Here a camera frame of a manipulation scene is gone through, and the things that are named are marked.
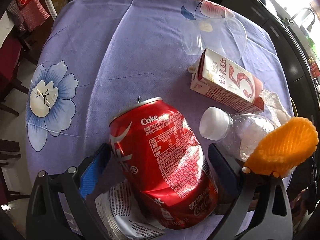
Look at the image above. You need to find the silver wrapper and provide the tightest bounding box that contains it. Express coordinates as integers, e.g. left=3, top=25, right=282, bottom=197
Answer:
left=95, top=180, right=165, bottom=239

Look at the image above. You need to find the clear plastic water bottle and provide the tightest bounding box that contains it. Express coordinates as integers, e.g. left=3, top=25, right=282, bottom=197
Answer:
left=199, top=107, right=277, bottom=162

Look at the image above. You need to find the red cola can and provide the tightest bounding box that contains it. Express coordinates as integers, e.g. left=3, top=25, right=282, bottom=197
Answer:
left=109, top=98, right=218, bottom=230

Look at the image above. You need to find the orange bumpy foam pad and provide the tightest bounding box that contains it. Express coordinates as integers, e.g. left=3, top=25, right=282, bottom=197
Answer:
left=244, top=117, right=319, bottom=178

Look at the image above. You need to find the white tissue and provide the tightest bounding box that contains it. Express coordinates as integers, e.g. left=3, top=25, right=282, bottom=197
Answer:
left=259, top=89, right=292, bottom=127

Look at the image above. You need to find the red white milk carton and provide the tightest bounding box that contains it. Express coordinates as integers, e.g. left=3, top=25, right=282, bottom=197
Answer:
left=190, top=48, right=264, bottom=113

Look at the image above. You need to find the clear plastic cup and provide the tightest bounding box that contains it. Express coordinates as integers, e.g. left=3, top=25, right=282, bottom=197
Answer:
left=180, top=17, right=247, bottom=62

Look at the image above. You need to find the brown plastic tray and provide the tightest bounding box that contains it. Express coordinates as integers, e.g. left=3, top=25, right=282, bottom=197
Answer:
left=213, top=187, right=239, bottom=215

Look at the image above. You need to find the purple floral tablecloth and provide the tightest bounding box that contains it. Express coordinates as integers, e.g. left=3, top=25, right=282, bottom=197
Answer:
left=25, top=0, right=293, bottom=180

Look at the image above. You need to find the dark wooden chair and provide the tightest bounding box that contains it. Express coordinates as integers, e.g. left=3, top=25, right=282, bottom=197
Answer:
left=1, top=33, right=37, bottom=116

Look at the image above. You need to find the red checked apron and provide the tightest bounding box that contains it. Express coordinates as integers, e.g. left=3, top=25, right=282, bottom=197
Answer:
left=7, top=0, right=50, bottom=32

